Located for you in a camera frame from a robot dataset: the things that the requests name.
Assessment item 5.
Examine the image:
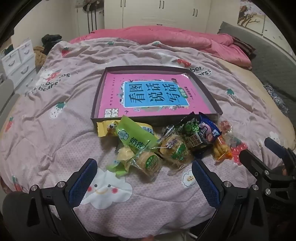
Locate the pink and blue book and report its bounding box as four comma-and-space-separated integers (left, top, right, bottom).
98, 73, 215, 120

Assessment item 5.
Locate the blue patterned cloth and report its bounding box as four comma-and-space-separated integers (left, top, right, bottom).
264, 83, 289, 116

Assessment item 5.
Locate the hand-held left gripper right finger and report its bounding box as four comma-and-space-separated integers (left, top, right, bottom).
191, 159, 273, 241

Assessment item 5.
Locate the green cake packet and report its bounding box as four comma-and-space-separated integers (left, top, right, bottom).
106, 116, 158, 177

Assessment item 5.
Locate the pink quilt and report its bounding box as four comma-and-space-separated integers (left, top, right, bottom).
69, 26, 252, 67

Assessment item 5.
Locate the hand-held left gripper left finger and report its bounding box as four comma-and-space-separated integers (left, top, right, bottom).
25, 158, 99, 241

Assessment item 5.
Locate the dark shallow cardboard box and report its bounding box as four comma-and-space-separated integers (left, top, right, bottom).
91, 67, 223, 127

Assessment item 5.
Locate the dark clothes pile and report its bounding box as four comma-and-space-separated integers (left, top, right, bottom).
42, 34, 63, 55

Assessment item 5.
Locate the clear green-label cracker packet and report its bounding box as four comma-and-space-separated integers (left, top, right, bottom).
157, 133, 195, 175
126, 148, 164, 182

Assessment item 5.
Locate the blue cookie packet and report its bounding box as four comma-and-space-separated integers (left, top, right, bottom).
192, 112, 222, 158

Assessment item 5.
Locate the clear-wrapped round snack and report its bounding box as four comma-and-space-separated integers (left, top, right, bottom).
217, 120, 233, 135

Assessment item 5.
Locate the grey padded headboard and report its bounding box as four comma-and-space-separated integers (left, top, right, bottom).
217, 21, 296, 116

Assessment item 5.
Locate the tree wall picture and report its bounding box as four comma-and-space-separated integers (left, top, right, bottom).
237, 0, 265, 33

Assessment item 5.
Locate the black green pea packet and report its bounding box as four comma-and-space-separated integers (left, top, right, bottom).
174, 112, 213, 153

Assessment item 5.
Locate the orange rice cracker packet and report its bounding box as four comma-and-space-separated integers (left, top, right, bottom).
211, 134, 233, 161

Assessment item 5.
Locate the brown knitted plush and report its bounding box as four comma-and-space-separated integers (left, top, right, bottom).
33, 46, 48, 67

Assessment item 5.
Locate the striped dark pillow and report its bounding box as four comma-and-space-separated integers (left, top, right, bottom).
232, 37, 256, 61

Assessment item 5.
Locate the beige bed sheet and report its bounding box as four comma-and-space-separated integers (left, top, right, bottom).
220, 58, 296, 130

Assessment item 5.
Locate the white wardrobe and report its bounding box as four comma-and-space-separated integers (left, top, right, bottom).
104, 0, 213, 35

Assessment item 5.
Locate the white drawer unit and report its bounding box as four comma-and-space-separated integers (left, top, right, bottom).
1, 39, 36, 84

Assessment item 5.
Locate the yellow snack packet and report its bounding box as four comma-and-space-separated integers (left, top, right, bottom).
97, 120, 155, 139

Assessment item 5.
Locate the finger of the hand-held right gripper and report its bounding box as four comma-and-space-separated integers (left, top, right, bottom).
239, 149, 281, 183
264, 137, 296, 163

